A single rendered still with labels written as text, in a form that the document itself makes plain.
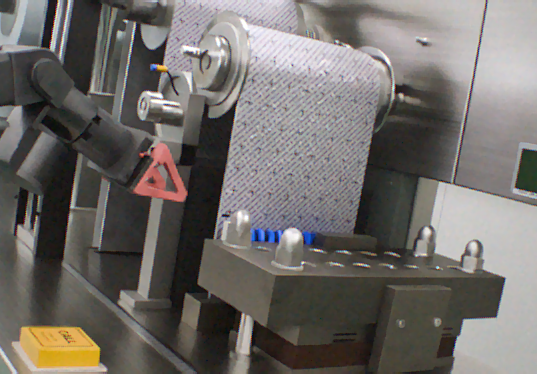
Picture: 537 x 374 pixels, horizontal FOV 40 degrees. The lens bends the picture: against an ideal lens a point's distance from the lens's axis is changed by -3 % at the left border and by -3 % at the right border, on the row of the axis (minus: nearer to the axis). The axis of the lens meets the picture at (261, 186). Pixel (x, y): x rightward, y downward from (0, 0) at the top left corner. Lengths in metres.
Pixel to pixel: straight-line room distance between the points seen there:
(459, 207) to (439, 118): 3.06
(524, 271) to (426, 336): 2.96
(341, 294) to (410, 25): 0.52
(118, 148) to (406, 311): 0.40
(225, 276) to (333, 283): 0.13
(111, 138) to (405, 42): 0.55
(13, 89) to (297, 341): 0.42
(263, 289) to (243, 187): 0.21
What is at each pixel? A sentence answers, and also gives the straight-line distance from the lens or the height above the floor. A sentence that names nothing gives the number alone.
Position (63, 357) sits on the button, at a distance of 0.81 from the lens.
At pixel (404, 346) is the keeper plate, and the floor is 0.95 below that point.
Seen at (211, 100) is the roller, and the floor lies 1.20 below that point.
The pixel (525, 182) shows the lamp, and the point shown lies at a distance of 1.04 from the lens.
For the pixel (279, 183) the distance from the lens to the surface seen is 1.04.
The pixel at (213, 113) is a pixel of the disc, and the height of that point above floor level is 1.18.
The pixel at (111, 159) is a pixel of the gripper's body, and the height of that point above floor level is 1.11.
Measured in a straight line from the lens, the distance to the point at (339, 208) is 1.11.
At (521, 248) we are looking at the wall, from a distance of 3.93.
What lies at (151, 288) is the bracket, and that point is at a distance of 1.07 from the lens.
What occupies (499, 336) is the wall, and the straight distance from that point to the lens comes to 4.02.
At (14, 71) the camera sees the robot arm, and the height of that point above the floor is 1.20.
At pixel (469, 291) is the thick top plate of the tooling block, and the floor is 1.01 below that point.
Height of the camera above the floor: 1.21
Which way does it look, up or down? 6 degrees down
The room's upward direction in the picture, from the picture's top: 10 degrees clockwise
